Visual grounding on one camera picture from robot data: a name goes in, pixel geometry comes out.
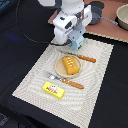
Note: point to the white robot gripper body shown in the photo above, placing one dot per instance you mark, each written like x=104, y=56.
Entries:
x=66, y=23

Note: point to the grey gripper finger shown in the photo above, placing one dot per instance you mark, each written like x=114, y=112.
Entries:
x=75, y=34

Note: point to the orange bread loaf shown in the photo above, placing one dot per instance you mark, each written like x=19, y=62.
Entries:
x=70, y=65

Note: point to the yellow butter box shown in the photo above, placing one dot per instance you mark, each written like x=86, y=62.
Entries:
x=53, y=90

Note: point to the light blue milk carton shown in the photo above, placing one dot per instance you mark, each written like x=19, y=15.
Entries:
x=76, y=45

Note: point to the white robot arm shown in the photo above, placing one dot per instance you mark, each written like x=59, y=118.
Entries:
x=67, y=6

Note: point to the brown wooden tray board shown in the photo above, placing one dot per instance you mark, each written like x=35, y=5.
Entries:
x=105, y=28

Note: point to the round beige plate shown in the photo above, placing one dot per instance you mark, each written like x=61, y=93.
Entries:
x=60, y=69

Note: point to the cream bowl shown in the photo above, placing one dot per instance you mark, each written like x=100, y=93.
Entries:
x=122, y=15

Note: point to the white woven placemat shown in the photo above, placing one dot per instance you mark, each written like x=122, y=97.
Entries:
x=77, y=105

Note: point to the grey saucepan with handle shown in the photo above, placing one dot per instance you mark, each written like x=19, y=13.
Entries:
x=97, y=16

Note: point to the knife with wooden handle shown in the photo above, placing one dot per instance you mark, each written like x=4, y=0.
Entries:
x=81, y=57

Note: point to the fork with wooden handle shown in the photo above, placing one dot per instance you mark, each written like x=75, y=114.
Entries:
x=66, y=81

